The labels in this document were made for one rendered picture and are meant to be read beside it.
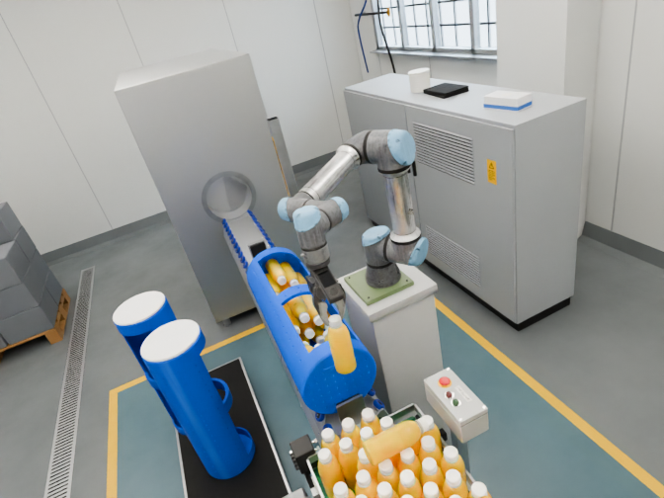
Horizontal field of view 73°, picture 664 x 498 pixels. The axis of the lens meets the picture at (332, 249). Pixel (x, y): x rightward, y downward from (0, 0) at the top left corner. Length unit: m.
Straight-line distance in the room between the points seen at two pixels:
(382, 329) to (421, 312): 0.18
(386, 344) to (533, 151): 1.41
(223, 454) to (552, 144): 2.43
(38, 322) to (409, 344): 3.69
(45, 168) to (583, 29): 5.66
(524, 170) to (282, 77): 4.38
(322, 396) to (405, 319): 0.50
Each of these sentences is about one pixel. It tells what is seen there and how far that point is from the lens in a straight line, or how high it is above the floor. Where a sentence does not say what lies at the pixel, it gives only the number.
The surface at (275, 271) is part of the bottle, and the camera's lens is 2.15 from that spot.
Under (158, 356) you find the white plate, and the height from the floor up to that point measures 1.04.
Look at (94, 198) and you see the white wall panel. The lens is 6.51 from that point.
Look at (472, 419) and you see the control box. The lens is 1.50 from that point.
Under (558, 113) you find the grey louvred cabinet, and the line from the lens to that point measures 2.83.
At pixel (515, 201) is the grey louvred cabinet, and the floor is 1.01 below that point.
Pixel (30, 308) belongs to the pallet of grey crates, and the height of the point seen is 0.41.
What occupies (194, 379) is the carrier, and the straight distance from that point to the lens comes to 2.26.
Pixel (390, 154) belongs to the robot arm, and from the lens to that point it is 1.53.
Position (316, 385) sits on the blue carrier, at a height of 1.13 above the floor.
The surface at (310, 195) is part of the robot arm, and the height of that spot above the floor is 1.73.
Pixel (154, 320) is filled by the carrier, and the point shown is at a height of 1.00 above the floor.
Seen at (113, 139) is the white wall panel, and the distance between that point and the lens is 6.33.
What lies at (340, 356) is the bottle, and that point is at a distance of 1.41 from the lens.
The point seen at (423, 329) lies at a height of 0.94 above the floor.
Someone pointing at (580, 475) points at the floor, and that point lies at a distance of 2.73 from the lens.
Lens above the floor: 2.27
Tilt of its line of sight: 30 degrees down
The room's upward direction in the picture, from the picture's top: 14 degrees counter-clockwise
